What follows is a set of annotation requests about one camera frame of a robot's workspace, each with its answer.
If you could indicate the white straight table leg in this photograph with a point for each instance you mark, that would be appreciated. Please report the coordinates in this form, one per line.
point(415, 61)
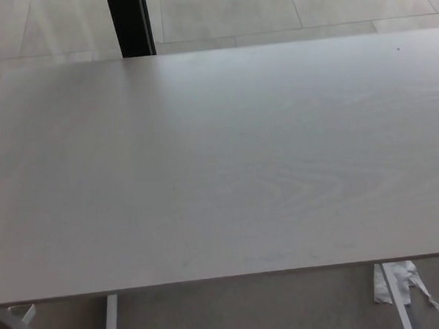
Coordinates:
point(111, 324)

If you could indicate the white crumpled paper scrap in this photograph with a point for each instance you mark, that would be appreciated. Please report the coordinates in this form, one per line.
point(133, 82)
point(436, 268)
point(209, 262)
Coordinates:
point(381, 285)

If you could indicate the white slanted table leg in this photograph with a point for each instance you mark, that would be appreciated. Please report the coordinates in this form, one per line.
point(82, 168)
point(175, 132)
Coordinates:
point(398, 300)

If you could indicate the black window frame post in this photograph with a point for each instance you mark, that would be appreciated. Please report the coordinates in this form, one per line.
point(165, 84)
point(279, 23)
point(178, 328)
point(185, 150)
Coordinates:
point(130, 24)

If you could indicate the white metal table bracket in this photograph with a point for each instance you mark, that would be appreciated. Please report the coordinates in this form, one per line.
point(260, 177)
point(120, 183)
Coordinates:
point(27, 314)

